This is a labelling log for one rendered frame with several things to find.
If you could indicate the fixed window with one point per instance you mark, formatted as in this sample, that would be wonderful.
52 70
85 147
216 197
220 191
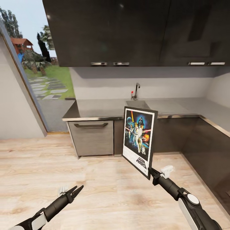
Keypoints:
25 30

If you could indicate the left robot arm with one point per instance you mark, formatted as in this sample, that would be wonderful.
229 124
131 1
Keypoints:
38 220

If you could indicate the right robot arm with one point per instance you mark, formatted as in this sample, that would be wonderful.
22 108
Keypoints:
189 204

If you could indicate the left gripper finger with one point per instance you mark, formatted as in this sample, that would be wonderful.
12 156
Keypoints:
76 192
71 190

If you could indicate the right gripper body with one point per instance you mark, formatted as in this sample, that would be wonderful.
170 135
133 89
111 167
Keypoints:
165 183

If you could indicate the poster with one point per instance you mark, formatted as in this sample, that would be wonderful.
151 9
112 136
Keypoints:
139 128

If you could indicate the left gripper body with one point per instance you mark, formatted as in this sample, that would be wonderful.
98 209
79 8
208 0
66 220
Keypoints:
62 201

